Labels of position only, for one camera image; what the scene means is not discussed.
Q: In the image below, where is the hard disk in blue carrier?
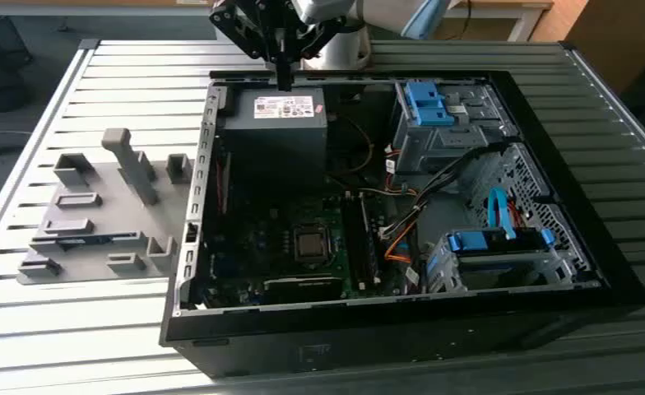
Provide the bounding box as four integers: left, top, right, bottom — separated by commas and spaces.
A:
445, 227, 556, 254

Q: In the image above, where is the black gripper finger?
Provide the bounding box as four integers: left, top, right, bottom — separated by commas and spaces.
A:
284, 16, 365, 91
208, 0, 286, 91

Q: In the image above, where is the black and white wire bundle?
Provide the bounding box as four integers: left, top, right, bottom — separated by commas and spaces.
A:
377, 205, 428, 242

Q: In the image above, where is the brown wooden cabinet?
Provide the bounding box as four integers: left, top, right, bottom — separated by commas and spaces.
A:
530, 0, 645, 98

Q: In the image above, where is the light blue SATA cable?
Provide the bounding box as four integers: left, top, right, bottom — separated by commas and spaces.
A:
486, 187, 517, 240

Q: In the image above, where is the green motherboard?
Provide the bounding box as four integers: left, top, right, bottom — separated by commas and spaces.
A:
204, 191, 412, 308

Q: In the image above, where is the orange yellow wire bundle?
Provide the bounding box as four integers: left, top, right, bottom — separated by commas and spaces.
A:
381, 234, 414, 263

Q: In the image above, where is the silver CPU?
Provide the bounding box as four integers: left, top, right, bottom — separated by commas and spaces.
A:
297, 232, 326, 258

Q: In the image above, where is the silver disk bay cage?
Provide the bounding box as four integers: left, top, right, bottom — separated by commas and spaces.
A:
421, 228, 581, 293

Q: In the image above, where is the orange looped wire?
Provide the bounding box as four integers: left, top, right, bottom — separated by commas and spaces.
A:
325, 114, 376, 184

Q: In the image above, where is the grey parts rack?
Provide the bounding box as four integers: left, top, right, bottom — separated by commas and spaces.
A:
15, 128, 197, 287

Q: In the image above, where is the grey power supply unit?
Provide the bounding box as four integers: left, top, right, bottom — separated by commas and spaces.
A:
220, 87, 330, 186

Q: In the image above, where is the grey metal drive cage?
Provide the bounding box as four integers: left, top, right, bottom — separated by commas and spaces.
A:
392, 80, 521, 176

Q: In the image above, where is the yellow power wire bundle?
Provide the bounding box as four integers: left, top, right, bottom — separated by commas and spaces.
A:
354, 185, 418, 199

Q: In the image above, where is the black open PC case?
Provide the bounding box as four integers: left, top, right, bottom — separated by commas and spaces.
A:
158, 69, 645, 379

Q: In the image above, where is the blue plastic drive latch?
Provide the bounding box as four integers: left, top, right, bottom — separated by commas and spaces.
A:
402, 81, 458, 127

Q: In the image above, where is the CPU socket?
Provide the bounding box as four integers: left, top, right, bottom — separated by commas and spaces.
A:
289, 221, 336, 269

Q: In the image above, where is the black graphics card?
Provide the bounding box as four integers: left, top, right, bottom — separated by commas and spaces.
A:
264, 276, 345, 304

